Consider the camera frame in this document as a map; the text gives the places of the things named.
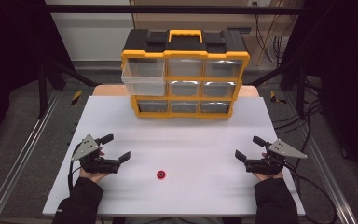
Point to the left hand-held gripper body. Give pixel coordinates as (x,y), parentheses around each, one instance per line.
(98,165)

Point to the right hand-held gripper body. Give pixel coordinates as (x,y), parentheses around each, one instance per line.
(265,165)

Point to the small red round cap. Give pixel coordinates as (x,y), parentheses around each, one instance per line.
(161,174)

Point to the clear plastic drawer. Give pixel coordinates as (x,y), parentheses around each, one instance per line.
(144,79)

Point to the person's right hand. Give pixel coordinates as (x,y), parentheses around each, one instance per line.
(268,176)

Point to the person's left hand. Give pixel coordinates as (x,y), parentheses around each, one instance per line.
(93,177)

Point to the yellow black striped tape marker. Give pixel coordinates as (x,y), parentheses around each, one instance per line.
(76,97)
(276,98)

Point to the wooden table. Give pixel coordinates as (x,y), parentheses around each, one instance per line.
(110,90)

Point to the black metal stand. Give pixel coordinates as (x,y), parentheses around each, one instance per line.
(300,87)
(43,87)

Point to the person's grey lap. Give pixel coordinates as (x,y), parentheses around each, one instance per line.
(174,221)

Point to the set of closed clear drawers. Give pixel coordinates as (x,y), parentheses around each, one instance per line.
(185,88)

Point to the yellow black drawer organizer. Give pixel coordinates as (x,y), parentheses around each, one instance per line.
(183,46)

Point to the metal floor rail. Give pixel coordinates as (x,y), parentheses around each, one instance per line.
(15,168)
(329,177)

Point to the black metal frame bar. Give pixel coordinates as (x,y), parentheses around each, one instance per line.
(105,9)

